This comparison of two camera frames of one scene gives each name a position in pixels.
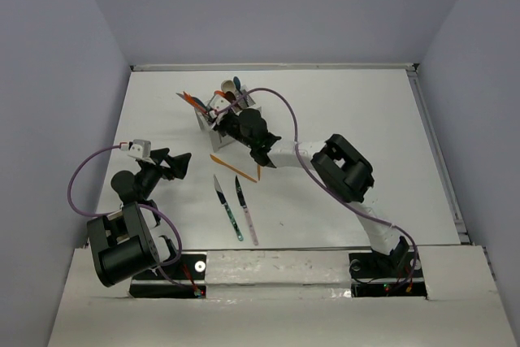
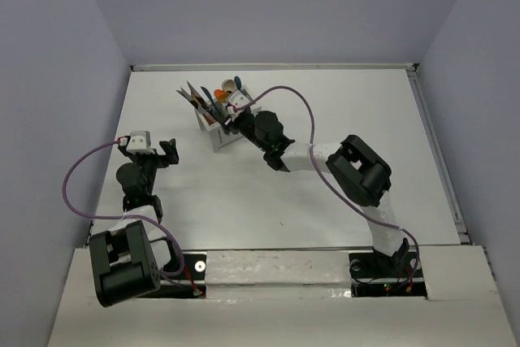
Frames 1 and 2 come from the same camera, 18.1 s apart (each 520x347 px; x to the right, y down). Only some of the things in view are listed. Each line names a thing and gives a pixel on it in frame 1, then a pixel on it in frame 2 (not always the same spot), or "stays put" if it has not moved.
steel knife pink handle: x=245 y=210 to x=204 y=110
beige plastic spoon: x=227 y=85 stays put
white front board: x=288 y=298 stays put
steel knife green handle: x=224 y=204 to x=200 y=98
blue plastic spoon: x=237 y=84 stays put
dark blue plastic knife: x=198 y=101 to x=210 y=99
